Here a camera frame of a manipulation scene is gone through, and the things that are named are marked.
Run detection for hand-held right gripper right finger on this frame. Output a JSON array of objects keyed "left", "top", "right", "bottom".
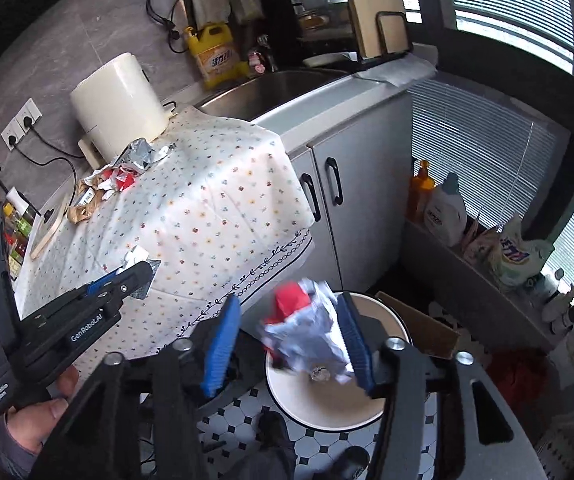
[{"left": 336, "top": 292, "right": 550, "bottom": 480}]

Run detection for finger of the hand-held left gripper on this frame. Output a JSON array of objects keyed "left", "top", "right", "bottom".
[
  {"left": 94, "top": 259, "right": 156, "bottom": 311},
  {"left": 69, "top": 267, "right": 125, "bottom": 301}
]

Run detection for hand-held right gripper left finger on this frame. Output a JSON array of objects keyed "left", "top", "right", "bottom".
[{"left": 29, "top": 294, "right": 242, "bottom": 480}]

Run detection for small white silver wrapper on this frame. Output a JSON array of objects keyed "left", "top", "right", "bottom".
[{"left": 122, "top": 246, "right": 162, "bottom": 301}]

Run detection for red white paper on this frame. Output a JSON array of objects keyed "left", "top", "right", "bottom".
[{"left": 259, "top": 277, "right": 355, "bottom": 383}]

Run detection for cream round trash bin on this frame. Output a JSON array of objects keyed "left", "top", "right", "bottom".
[{"left": 264, "top": 290, "right": 412, "bottom": 433}]

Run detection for red snack wrapper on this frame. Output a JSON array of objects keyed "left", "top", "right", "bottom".
[{"left": 99, "top": 167, "right": 140, "bottom": 193}]

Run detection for person's left hand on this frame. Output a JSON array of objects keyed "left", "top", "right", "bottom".
[{"left": 0, "top": 365, "right": 81, "bottom": 466}]

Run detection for crumpled brown paper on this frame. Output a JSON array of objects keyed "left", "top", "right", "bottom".
[{"left": 67, "top": 167, "right": 118, "bottom": 223}]

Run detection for brown cardboard box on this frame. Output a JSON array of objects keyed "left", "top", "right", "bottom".
[{"left": 374, "top": 290, "right": 462, "bottom": 361}]

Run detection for beige kettle base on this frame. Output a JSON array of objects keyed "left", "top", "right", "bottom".
[{"left": 29, "top": 192, "right": 72, "bottom": 261}]

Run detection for black shoe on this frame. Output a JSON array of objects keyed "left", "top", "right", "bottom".
[
  {"left": 257, "top": 410, "right": 292, "bottom": 453},
  {"left": 327, "top": 445, "right": 370, "bottom": 480}
]

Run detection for floral white tablecloth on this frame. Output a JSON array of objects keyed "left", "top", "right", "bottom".
[{"left": 14, "top": 105, "right": 318, "bottom": 361}]

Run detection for grey low ledge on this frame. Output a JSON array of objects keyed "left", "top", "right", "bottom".
[{"left": 402, "top": 217, "right": 572, "bottom": 356}]

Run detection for white spout oil bottle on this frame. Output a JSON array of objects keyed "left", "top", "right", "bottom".
[{"left": 4, "top": 187, "right": 35, "bottom": 231}]

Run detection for silver foil wrapper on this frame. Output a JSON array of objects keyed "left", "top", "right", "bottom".
[{"left": 112, "top": 137, "right": 178, "bottom": 176}]

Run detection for person's dark trouser leg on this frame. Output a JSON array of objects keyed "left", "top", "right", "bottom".
[{"left": 222, "top": 447, "right": 298, "bottom": 480}]

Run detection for floral pouch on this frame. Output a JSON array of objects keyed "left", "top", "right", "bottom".
[{"left": 462, "top": 220, "right": 502, "bottom": 268}]

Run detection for white laundry detergent bottle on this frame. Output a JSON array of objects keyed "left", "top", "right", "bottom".
[{"left": 427, "top": 172, "right": 468, "bottom": 248}]

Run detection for orange pump bottle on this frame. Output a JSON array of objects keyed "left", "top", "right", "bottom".
[{"left": 407, "top": 160, "right": 438, "bottom": 226}]

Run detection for red cloth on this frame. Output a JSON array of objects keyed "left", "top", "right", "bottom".
[{"left": 487, "top": 347, "right": 550, "bottom": 411}]

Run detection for cream air fryer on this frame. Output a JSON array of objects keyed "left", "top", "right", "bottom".
[{"left": 69, "top": 52, "right": 172, "bottom": 171}]

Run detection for green white refill bag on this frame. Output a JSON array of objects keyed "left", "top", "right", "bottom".
[{"left": 492, "top": 215, "right": 555, "bottom": 291}]

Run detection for white spray bottles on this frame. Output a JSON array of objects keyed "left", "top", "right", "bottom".
[{"left": 539, "top": 267, "right": 574, "bottom": 336}]

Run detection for white kitchen cabinet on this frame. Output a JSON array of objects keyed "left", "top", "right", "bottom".
[{"left": 252, "top": 67, "right": 442, "bottom": 311}]

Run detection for steel kitchen sink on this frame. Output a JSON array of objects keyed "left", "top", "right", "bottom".
[{"left": 197, "top": 69, "right": 352, "bottom": 123}]

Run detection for yellow detergent bottle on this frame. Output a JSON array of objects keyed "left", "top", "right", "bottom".
[{"left": 183, "top": 22, "right": 250, "bottom": 88}]

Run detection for white window blinds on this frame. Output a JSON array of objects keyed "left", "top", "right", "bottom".
[{"left": 392, "top": 0, "right": 574, "bottom": 331}]

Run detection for chrome faucet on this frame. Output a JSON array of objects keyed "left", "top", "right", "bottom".
[{"left": 254, "top": 34, "right": 280, "bottom": 73}]

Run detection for white plastic sheet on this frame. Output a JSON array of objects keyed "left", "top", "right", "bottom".
[{"left": 357, "top": 55, "right": 440, "bottom": 83}]

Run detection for black dish rack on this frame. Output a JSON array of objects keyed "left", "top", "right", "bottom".
[{"left": 271, "top": 0, "right": 362, "bottom": 56}]

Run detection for black cutting board holder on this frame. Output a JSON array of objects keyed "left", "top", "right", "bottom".
[{"left": 354, "top": 10, "right": 415, "bottom": 71}]

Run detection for wooden cutting board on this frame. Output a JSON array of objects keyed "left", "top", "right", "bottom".
[{"left": 339, "top": 0, "right": 408, "bottom": 58}]

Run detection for black kettle base cable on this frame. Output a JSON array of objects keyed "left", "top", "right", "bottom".
[{"left": 9, "top": 120, "right": 85, "bottom": 211}]

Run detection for black cabinet handle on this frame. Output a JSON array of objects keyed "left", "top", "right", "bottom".
[
  {"left": 324, "top": 157, "right": 345, "bottom": 206},
  {"left": 299, "top": 172, "right": 322, "bottom": 221}
]

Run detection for white wall outlet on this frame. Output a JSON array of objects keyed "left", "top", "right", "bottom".
[{"left": 1, "top": 99, "right": 42, "bottom": 151}]

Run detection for black cable with plug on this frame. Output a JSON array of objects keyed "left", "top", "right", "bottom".
[{"left": 146, "top": 0, "right": 190, "bottom": 54}]

